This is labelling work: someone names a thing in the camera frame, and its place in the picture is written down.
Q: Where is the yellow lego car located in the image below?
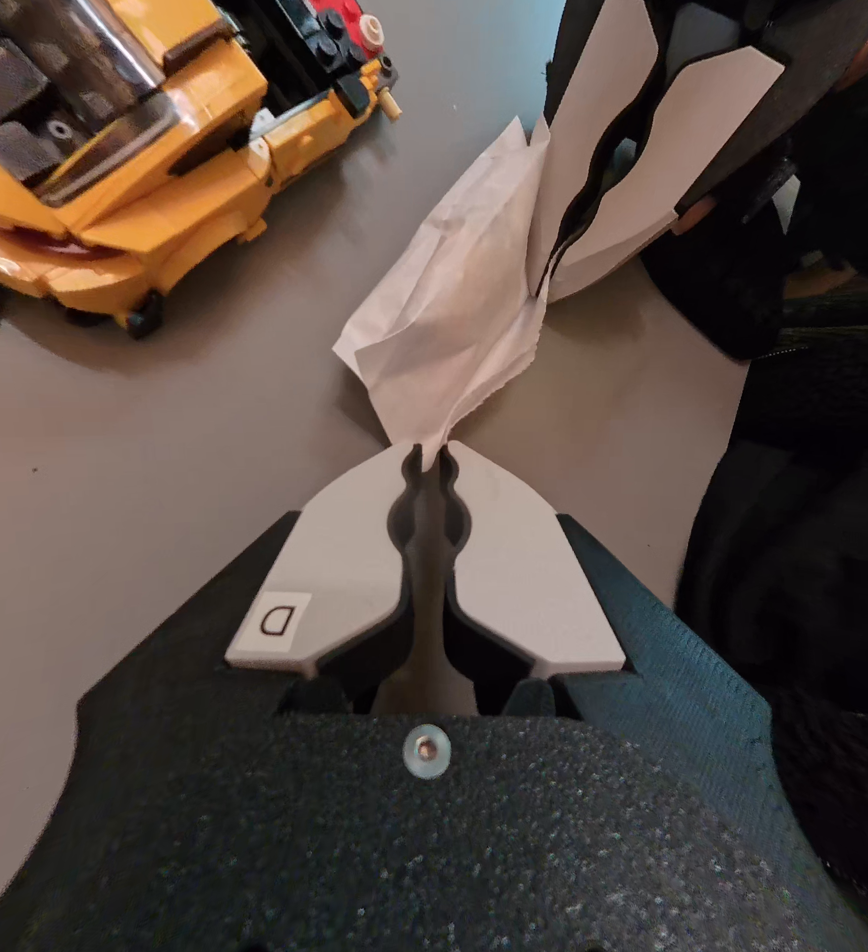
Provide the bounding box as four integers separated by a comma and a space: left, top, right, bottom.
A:
0, 0, 405, 339

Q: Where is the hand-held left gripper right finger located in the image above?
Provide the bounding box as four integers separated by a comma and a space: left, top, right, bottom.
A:
440, 439, 628, 681

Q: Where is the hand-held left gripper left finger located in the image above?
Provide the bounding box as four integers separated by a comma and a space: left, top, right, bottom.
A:
226, 442, 423, 678

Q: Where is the person's right hand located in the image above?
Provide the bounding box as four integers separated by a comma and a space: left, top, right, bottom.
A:
674, 193, 720, 239

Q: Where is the small white printed paper bag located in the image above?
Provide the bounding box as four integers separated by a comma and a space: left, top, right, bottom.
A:
332, 115, 554, 477

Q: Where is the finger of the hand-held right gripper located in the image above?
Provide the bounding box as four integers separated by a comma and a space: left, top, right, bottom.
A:
547, 45, 788, 303
525, 0, 663, 298

